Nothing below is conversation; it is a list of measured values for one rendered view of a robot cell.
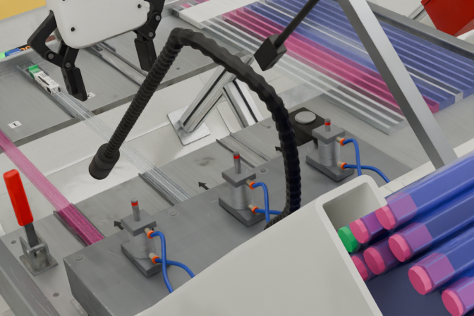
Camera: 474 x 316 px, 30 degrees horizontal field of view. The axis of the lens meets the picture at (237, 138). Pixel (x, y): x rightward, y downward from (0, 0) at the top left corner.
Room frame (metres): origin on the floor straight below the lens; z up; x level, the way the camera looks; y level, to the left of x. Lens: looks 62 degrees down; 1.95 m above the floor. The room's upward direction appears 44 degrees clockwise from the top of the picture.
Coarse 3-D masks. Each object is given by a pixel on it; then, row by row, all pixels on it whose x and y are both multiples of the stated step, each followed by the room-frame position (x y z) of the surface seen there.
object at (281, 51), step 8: (272, 40) 0.50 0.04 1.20; (264, 48) 0.50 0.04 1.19; (272, 48) 0.50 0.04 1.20; (280, 48) 0.50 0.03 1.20; (256, 56) 0.50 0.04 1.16; (264, 56) 0.50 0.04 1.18; (272, 56) 0.50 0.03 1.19; (280, 56) 0.50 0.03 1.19; (264, 64) 0.50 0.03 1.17; (272, 64) 0.50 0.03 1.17
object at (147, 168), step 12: (36, 72) 0.48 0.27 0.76; (60, 96) 0.45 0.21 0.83; (72, 96) 0.46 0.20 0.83; (72, 108) 0.44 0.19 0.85; (84, 108) 0.45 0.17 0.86; (84, 120) 0.43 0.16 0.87; (96, 120) 0.43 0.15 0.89; (96, 132) 0.42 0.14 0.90; (108, 132) 0.42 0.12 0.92; (132, 156) 0.40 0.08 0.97; (144, 156) 0.41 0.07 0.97; (144, 168) 0.39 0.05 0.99; (156, 168) 0.40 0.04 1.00; (156, 180) 0.38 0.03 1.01; (168, 180) 0.39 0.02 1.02; (168, 192) 0.38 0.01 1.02; (180, 192) 0.38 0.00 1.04
